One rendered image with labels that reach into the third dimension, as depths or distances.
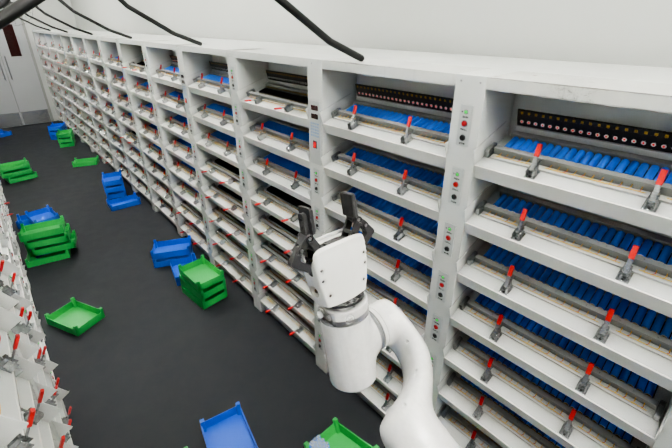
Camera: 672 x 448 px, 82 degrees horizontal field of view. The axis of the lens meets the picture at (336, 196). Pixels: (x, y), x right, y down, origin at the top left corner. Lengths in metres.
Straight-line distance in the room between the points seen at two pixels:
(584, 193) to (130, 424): 2.26
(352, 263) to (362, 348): 0.14
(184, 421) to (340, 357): 1.80
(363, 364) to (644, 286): 0.76
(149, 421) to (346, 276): 1.97
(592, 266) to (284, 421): 1.66
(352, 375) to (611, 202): 0.74
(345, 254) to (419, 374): 0.22
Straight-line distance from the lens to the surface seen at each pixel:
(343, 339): 0.65
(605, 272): 1.21
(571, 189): 1.14
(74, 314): 3.34
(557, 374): 1.44
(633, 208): 1.12
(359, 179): 1.56
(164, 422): 2.44
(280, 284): 2.56
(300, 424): 2.28
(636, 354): 1.31
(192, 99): 2.88
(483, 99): 1.18
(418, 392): 0.66
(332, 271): 0.60
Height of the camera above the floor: 1.86
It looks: 24 degrees down
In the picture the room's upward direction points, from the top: straight up
